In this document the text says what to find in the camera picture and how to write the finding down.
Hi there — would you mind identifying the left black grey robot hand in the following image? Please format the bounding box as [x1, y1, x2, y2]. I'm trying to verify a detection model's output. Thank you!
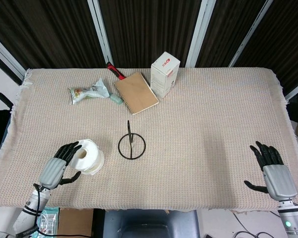
[38, 141, 83, 190]

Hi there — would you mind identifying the right black grey robot hand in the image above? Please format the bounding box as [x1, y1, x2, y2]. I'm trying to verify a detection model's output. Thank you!
[243, 141, 298, 201]

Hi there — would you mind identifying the white paper roll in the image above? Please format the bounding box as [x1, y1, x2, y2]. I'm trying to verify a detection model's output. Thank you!
[69, 138, 106, 176]

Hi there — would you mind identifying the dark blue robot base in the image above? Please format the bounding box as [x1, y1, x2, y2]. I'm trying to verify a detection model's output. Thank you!
[93, 208, 201, 238]

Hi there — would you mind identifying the teal wet wipes pack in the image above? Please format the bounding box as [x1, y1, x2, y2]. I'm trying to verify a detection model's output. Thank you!
[36, 207, 60, 236]

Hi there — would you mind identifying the brown cardboard box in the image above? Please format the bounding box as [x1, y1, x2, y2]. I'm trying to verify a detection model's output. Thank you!
[57, 208, 94, 238]

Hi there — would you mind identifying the crumpled snack bag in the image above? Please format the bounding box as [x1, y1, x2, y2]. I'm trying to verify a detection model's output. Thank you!
[69, 77, 111, 106]

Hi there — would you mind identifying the black curved tube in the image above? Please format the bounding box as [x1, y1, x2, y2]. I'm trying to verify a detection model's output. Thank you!
[0, 89, 14, 110]

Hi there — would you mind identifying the small green packet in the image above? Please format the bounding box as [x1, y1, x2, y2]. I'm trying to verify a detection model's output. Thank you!
[109, 93, 123, 105]

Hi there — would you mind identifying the beige woven tablecloth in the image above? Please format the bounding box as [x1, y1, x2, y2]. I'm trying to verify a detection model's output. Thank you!
[0, 67, 298, 212]

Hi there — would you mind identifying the brown spiral notebook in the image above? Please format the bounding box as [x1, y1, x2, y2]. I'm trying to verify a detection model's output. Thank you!
[113, 71, 160, 116]

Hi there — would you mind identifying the red black utility knife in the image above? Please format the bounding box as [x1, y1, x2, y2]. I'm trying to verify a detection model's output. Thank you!
[106, 62, 126, 81]

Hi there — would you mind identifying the white cardboard product box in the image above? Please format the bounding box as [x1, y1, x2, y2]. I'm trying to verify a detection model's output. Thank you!
[149, 51, 181, 99]

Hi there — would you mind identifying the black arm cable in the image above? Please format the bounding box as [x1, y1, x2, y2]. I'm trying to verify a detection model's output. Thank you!
[33, 182, 45, 235]

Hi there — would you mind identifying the black floor cable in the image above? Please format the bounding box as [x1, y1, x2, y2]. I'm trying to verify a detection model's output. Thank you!
[231, 212, 283, 238]

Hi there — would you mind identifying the black wire ring stand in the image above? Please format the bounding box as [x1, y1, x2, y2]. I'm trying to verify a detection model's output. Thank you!
[118, 120, 147, 160]

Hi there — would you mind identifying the white metal partition post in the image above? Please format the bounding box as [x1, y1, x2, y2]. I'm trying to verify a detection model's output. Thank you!
[227, 0, 274, 68]
[0, 31, 26, 85]
[184, 0, 210, 68]
[87, 0, 113, 68]
[284, 82, 298, 101]

